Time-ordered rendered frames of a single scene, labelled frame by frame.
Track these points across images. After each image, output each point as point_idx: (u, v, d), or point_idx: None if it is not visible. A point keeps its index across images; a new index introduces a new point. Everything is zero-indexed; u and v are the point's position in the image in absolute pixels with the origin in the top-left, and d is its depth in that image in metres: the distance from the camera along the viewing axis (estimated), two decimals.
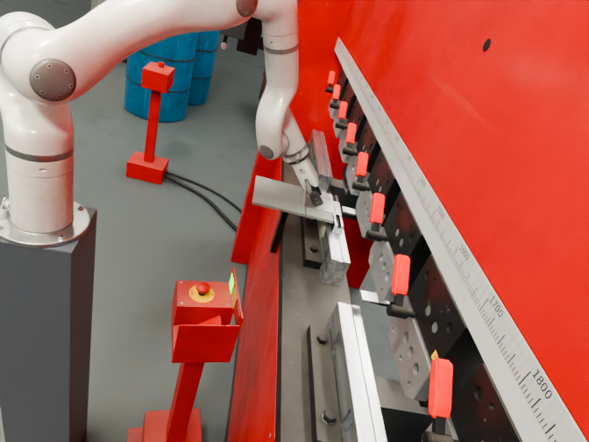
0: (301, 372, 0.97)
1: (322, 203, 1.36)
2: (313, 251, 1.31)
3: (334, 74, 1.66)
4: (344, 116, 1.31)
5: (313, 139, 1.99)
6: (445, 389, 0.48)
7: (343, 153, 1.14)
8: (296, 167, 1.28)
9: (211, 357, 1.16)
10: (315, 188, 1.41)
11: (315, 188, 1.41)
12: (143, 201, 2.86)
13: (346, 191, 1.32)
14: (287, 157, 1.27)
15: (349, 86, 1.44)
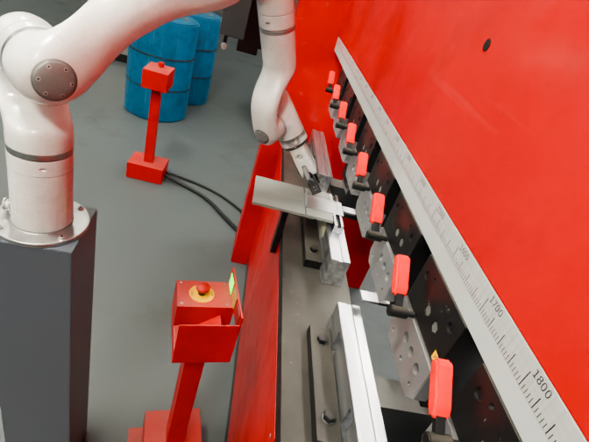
0: (301, 372, 0.97)
1: (320, 190, 1.33)
2: (313, 251, 1.31)
3: (334, 74, 1.66)
4: (344, 116, 1.31)
5: (313, 139, 1.99)
6: (445, 389, 0.48)
7: (343, 153, 1.14)
8: (294, 153, 1.25)
9: (211, 357, 1.16)
10: (313, 176, 1.39)
11: (313, 177, 1.39)
12: (143, 201, 2.86)
13: (346, 191, 1.32)
14: (285, 143, 1.24)
15: (349, 86, 1.44)
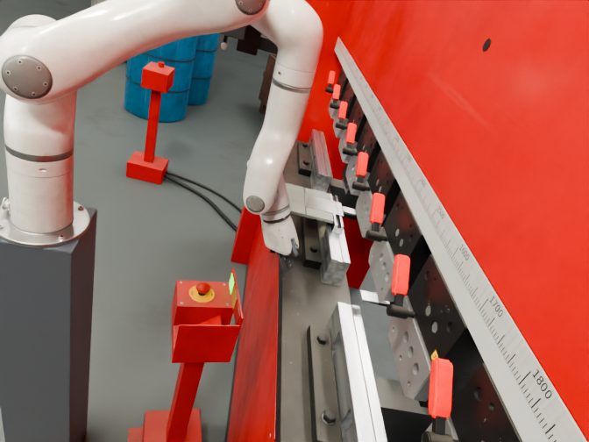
0: (301, 372, 0.97)
1: (283, 268, 1.19)
2: (313, 251, 1.31)
3: (334, 74, 1.66)
4: (344, 116, 1.31)
5: (313, 139, 1.99)
6: (445, 389, 0.48)
7: (343, 153, 1.14)
8: None
9: (211, 357, 1.16)
10: (289, 263, 1.18)
11: (290, 263, 1.18)
12: (143, 201, 2.86)
13: (346, 191, 1.32)
14: None
15: (349, 86, 1.44)
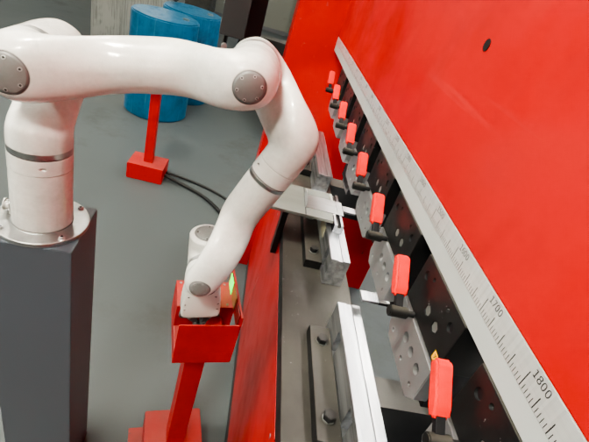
0: (301, 372, 0.97)
1: None
2: (313, 251, 1.31)
3: (334, 74, 1.66)
4: (344, 116, 1.31)
5: None
6: (445, 389, 0.48)
7: (343, 153, 1.14)
8: (220, 288, 1.08)
9: (211, 357, 1.16)
10: None
11: None
12: (143, 201, 2.86)
13: (346, 191, 1.32)
14: None
15: (349, 86, 1.44)
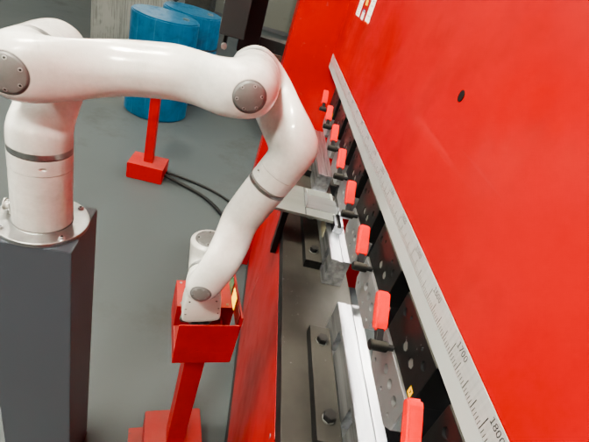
0: (301, 372, 0.97)
1: None
2: (313, 251, 1.31)
3: (328, 94, 1.70)
4: (336, 139, 1.35)
5: None
6: (415, 428, 0.52)
7: (333, 177, 1.18)
8: (220, 294, 1.08)
9: (211, 357, 1.16)
10: None
11: None
12: (143, 201, 2.86)
13: (338, 211, 1.36)
14: None
15: (341, 108, 1.48)
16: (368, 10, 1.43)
